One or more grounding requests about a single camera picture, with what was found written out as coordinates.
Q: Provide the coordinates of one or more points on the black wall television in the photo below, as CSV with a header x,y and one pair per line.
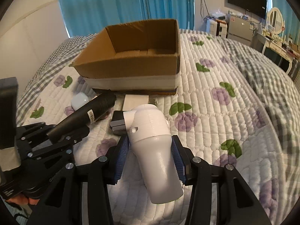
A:
x,y
257,7

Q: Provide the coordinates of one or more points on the open brown cardboard box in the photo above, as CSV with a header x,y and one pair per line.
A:
x,y
142,57

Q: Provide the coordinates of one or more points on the black cylinder device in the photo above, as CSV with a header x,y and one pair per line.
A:
x,y
84,116

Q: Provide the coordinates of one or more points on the white dressing table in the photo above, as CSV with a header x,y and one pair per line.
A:
x,y
283,58

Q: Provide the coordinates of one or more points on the teal side curtain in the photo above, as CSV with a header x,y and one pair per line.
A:
x,y
290,18

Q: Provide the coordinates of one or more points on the light blue earbuds case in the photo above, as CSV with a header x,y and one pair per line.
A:
x,y
79,100

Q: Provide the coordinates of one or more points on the person's left hand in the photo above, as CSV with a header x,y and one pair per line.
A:
x,y
21,199

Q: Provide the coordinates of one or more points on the black rectangular box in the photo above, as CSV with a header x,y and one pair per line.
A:
x,y
118,116

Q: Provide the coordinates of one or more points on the white floral quilted blanket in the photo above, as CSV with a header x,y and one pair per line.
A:
x,y
211,112

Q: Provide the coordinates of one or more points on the silver mini fridge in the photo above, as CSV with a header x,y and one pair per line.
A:
x,y
239,30

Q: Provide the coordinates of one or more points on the white oval vanity mirror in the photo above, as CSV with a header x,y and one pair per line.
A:
x,y
275,21

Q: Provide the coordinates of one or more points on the white suitcase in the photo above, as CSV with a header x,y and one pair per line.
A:
x,y
216,27

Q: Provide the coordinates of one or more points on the white rectangular box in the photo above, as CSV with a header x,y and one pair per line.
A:
x,y
133,100

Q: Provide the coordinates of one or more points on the grey checkered duvet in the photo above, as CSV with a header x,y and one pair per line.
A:
x,y
269,74

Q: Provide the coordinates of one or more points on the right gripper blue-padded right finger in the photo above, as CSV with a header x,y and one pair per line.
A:
x,y
236,202

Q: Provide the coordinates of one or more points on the blue window curtain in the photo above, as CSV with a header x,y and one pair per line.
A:
x,y
84,17

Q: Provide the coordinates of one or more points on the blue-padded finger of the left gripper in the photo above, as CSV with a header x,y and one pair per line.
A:
x,y
39,144

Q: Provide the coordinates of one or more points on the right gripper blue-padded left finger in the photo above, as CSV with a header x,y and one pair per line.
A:
x,y
62,201

